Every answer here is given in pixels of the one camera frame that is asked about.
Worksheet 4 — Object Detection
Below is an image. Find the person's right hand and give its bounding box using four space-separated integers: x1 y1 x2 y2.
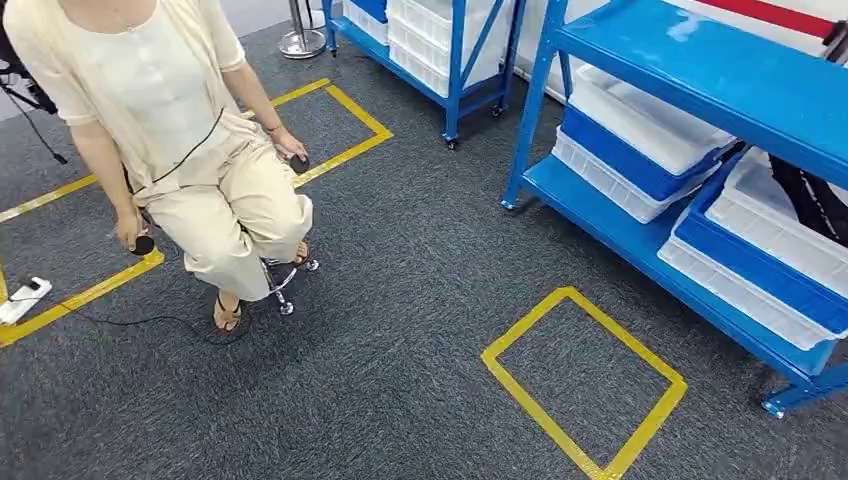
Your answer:
113 206 150 253

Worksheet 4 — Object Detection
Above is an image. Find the person's left hand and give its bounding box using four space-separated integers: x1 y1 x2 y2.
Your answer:
268 125 309 164

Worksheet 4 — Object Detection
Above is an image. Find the large yellow floor tape square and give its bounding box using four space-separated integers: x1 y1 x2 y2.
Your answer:
0 78 395 349

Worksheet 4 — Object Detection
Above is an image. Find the chrome stanchion base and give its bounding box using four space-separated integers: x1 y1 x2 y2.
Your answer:
278 0 328 60

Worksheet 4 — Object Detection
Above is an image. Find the white power strip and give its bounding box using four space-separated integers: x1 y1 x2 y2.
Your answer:
0 276 54 327

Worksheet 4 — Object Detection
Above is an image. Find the person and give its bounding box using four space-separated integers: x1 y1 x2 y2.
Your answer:
1 0 316 335

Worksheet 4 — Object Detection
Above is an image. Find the black tripod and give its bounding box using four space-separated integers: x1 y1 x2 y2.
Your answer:
0 19 69 166

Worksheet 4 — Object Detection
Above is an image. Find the chrome stool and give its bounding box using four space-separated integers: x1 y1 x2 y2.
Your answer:
260 254 321 317

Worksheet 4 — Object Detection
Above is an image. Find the blue steel shelf rack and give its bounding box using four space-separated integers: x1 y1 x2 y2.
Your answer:
500 0 848 420
321 0 529 151

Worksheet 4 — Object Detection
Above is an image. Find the small yellow floor tape square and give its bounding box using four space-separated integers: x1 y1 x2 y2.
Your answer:
480 285 690 480

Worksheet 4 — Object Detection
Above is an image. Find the red stripe tape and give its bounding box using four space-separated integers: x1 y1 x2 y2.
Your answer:
692 0 837 40

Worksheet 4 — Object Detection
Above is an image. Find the black floor cable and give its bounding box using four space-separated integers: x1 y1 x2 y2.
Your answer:
6 294 252 347

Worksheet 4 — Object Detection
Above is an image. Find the black stanchion post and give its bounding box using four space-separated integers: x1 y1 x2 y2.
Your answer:
821 18 848 68

